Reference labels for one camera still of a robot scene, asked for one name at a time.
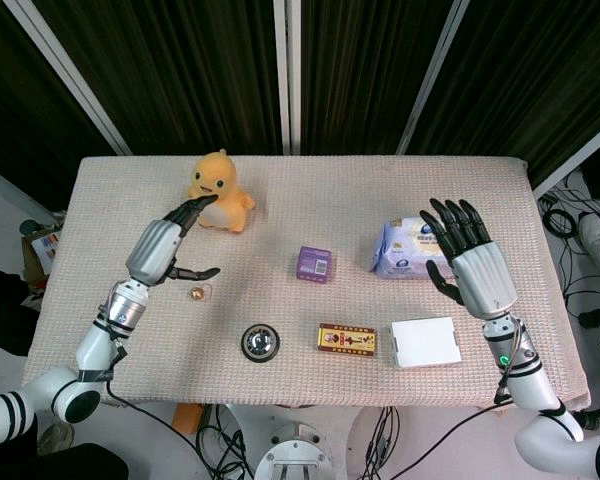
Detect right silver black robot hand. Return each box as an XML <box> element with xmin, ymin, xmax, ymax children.
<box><xmin>419</xmin><ymin>198</ymin><xmax>520</xmax><ymax>319</ymax></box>

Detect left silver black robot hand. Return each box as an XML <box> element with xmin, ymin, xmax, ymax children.
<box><xmin>125</xmin><ymin>194</ymin><xmax>221</xmax><ymax>288</ymax></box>

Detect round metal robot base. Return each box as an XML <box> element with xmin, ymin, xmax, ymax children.
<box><xmin>253</xmin><ymin>420</ymin><xmax>340</xmax><ymax>480</ymax></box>

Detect lavender wet wipes pack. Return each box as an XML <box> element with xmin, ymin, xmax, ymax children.
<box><xmin>369</xmin><ymin>216</ymin><xmax>461</xmax><ymax>280</ymax></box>

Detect orange plush duck toy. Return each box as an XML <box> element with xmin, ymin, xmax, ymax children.
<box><xmin>185</xmin><ymin>148</ymin><xmax>256</xmax><ymax>235</ymax></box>

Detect white flat box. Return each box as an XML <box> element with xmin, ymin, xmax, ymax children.
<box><xmin>390</xmin><ymin>316</ymin><xmax>463</xmax><ymax>371</ymax></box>

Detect cardboard box with papers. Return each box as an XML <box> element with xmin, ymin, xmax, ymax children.
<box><xmin>20</xmin><ymin>228</ymin><xmax>64</xmax><ymax>279</ymax></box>

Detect round black metal strainer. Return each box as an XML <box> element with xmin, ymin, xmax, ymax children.
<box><xmin>240</xmin><ymin>323</ymin><xmax>282</xmax><ymax>362</ymax></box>

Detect red yellow printed box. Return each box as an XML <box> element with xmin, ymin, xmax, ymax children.
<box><xmin>314</xmin><ymin>322</ymin><xmax>380</xmax><ymax>360</ymax></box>

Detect pink woven tablecloth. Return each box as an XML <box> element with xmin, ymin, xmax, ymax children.
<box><xmin>21</xmin><ymin>154</ymin><xmax>592</xmax><ymax>414</ymax></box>

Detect small purple box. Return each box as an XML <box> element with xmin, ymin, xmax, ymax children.
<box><xmin>295</xmin><ymin>245</ymin><xmax>336</xmax><ymax>284</ymax></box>

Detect orange block under table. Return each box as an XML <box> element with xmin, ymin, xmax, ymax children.
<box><xmin>171</xmin><ymin>402</ymin><xmax>204</xmax><ymax>435</ymax></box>

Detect black coiled cable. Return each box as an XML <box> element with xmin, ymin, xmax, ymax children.
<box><xmin>543</xmin><ymin>207</ymin><xmax>577</xmax><ymax>238</ymax></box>

